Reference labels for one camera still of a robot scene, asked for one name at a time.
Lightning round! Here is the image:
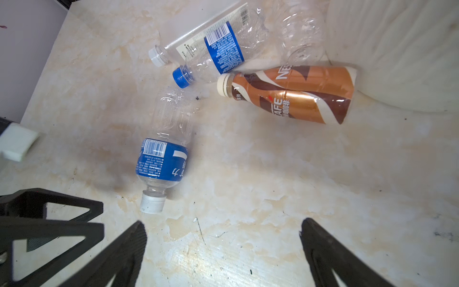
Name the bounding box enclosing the crushed orange coffee bottle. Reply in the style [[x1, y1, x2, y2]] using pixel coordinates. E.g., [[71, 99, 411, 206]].
[[217, 65, 357, 124]]

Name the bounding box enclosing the clear bottle with white cap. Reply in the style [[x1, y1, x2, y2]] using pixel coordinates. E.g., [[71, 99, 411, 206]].
[[274, 1, 325, 65]]

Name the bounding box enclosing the clear bottle with blue cap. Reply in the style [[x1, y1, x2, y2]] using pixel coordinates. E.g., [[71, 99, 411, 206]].
[[172, 8, 268, 88]]

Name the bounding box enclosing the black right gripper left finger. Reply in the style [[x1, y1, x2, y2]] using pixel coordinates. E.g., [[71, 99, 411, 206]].
[[61, 221, 147, 287]]

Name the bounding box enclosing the flat clear white cap bottle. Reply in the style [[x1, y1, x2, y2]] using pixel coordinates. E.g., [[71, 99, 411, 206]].
[[148, 1, 248, 67]]

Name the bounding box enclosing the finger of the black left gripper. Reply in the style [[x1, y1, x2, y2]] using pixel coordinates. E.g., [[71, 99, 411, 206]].
[[1, 216, 104, 287], [0, 187, 104, 252]]

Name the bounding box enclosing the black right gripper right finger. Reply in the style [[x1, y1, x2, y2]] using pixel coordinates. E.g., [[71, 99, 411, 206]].
[[300, 218, 392, 287]]

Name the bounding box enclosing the white bin with purple liner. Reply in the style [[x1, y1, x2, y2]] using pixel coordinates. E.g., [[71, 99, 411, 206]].
[[325, 1, 459, 112]]

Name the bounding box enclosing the blue label water bottle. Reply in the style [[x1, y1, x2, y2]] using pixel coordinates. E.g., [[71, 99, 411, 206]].
[[135, 87, 198, 214]]

